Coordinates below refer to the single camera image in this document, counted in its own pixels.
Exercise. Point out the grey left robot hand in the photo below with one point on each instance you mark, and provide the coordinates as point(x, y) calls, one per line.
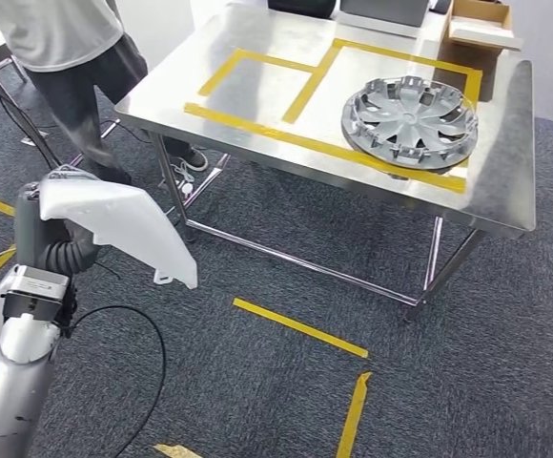
point(28, 227)

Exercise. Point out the white curved plastic part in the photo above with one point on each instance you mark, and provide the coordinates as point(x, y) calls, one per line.
point(124, 221)

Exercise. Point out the stainless steel workbench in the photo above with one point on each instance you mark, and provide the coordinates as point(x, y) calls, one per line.
point(352, 114)

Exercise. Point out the person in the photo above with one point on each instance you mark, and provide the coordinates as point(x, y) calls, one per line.
point(66, 63)

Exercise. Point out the yellow floor tape scrap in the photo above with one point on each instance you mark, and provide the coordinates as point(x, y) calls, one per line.
point(176, 451)

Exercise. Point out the long yellow floor tape strip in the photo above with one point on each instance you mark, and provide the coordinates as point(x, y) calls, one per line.
point(300, 327)

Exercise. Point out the black zip case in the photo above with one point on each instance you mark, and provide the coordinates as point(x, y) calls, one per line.
point(300, 6)

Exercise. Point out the short yellow floor tape strip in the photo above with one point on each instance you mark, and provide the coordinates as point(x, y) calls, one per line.
point(352, 417)

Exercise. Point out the grey plastic wheel cover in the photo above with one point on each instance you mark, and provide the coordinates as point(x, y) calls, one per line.
point(409, 123)

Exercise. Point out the black phone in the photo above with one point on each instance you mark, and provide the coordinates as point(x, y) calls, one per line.
point(440, 5)

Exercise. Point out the white foam board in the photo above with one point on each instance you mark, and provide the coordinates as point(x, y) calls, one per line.
point(483, 35)

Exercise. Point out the brown cardboard box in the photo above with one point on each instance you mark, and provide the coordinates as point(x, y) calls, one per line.
point(481, 12)

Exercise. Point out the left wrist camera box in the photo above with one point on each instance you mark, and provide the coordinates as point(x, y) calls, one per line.
point(35, 294)

